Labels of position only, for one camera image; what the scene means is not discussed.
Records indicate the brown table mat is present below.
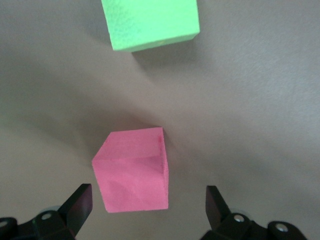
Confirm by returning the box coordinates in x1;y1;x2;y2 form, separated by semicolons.
0;0;320;240

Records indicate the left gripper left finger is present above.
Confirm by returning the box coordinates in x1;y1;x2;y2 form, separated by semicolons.
0;183;94;240

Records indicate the red foam cube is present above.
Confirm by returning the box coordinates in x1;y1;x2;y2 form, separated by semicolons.
91;126;170;214

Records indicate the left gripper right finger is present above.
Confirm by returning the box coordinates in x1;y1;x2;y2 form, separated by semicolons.
201;185;309;240

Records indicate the green foam cube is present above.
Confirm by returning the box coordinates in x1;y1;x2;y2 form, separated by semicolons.
100;0;201;53

